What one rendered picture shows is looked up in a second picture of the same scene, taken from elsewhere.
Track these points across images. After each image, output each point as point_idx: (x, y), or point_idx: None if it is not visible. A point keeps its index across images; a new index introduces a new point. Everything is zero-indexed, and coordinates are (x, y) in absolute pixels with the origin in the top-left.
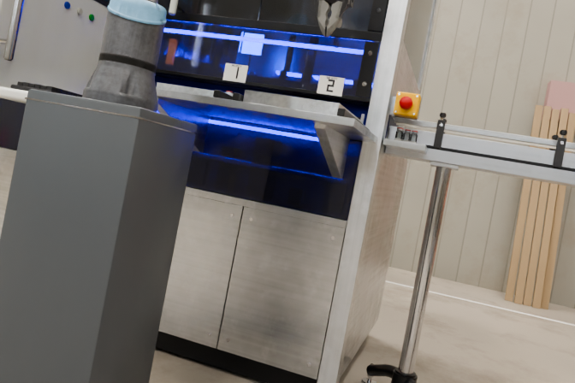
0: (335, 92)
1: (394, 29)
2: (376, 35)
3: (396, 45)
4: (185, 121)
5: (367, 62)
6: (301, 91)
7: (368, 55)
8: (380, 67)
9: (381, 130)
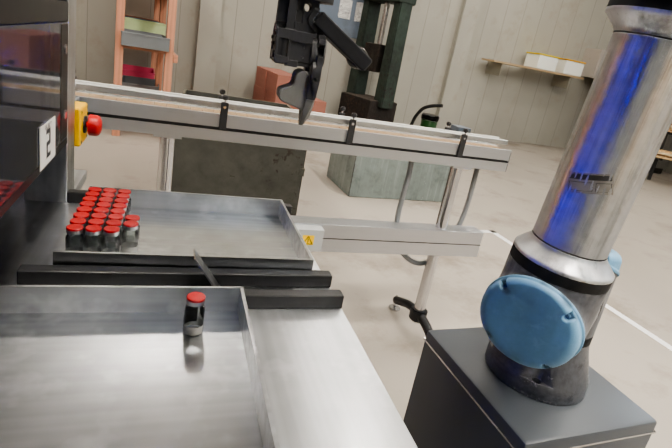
0: (52, 152)
1: None
2: (66, 8)
3: (75, 25)
4: (458, 328)
5: (64, 70)
6: (28, 185)
7: (64, 54)
8: (70, 73)
9: (73, 180)
